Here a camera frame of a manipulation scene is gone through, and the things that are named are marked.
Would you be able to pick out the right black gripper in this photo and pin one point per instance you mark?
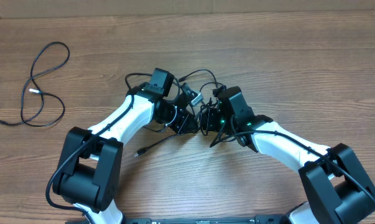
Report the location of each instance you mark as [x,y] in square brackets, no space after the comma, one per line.
[208,119]

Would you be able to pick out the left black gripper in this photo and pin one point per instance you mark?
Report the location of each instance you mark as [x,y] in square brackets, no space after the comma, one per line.
[185,123]

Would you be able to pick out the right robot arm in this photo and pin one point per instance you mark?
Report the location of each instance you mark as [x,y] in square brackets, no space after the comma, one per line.
[337,187]

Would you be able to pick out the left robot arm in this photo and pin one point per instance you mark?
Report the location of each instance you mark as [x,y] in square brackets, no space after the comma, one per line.
[87,174]

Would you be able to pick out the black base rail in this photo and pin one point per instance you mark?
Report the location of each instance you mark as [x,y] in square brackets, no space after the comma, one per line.
[202,221]

